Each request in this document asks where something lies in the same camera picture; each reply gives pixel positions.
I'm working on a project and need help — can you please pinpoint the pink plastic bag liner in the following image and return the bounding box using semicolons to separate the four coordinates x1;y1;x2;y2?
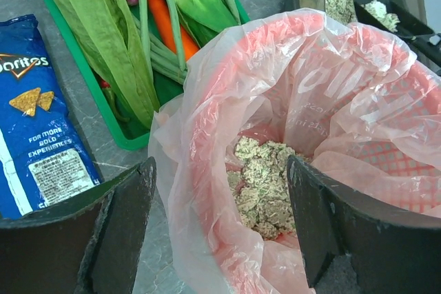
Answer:
147;8;441;294

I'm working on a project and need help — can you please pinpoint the beige cat litter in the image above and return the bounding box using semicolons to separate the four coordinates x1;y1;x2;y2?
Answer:
325;0;357;25

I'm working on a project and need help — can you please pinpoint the green long beans bundle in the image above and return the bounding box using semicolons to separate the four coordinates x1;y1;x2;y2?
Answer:
139;0;242;84

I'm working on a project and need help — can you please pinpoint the red mesh waste basket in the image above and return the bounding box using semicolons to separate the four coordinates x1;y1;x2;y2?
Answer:
192;14;441;294

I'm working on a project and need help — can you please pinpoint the orange carrot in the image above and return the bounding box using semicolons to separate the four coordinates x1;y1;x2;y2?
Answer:
147;0;199;61

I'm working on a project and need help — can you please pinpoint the blue Doritos chip bag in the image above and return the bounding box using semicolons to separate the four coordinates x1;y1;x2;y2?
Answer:
1;14;101;220

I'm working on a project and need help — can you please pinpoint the green lettuce leaf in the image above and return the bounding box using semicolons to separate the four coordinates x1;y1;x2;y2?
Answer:
54;0;159;128

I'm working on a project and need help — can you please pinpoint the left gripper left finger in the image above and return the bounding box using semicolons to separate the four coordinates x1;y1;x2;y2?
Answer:
1;157;156;293

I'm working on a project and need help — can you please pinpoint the black litter scoop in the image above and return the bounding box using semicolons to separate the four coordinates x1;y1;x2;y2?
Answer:
353;0;440;67

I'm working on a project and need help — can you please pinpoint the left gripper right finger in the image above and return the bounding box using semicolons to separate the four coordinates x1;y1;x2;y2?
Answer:
287;156;440;293

